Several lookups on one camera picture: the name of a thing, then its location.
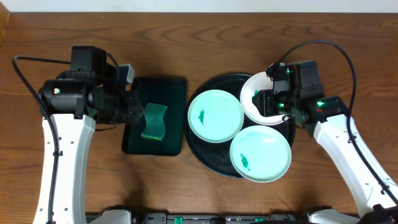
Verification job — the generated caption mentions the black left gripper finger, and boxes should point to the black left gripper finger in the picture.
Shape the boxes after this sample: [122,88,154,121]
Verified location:
[126,90,142,108]
[126,107,144,124]

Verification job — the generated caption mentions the white pinkish plate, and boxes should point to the white pinkish plate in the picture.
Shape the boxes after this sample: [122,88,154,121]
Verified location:
[240,72,289,126]

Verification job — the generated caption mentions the green scrub sponge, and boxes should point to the green scrub sponge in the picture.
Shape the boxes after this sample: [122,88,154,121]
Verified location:
[141,103,168,141]

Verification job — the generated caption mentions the mint plate with green stain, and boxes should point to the mint plate with green stain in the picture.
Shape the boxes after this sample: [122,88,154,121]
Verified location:
[187,90,244,143]

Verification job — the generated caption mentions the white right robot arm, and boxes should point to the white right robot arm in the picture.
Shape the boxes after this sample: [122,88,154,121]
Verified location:
[240,60,397,223]

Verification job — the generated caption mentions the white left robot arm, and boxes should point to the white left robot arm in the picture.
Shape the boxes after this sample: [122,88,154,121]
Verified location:
[34,63,142,223]

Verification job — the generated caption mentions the dark green rectangular tray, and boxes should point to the dark green rectangular tray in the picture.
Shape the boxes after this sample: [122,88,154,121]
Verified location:
[122,77,187,156]

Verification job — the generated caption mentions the black round tray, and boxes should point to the black round tray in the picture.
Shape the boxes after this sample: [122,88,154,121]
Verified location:
[183,72,296,180]

